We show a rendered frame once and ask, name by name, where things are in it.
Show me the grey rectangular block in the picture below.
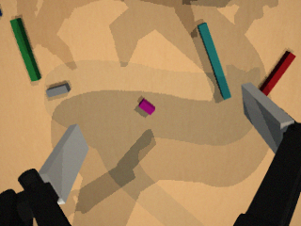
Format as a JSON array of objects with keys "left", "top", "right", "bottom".
[{"left": 45, "top": 83, "right": 71, "bottom": 97}]

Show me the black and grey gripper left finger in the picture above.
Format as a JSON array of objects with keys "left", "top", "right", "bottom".
[{"left": 0, "top": 123, "right": 89, "bottom": 226}]

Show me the dark red rod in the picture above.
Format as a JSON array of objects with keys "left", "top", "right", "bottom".
[{"left": 260, "top": 51, "right": 295, "bottom": 96}]

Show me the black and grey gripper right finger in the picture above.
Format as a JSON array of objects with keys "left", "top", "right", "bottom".
[{"left": 233, "top": 82, "right": 301, "bottom": 226}]

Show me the turquoise rod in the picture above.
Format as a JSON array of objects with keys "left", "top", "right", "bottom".
[{"left": 198, "top": 23, "right": 231, "bottom": 100}]

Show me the green rod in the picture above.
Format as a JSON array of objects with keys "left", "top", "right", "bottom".
[{"left": 10, "top": 18, "right": 41, "bottom": 82}]

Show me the magenta rod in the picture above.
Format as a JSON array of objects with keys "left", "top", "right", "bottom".
[{"left": 139, "top": 99, "right": 155, "bottom": 115}]

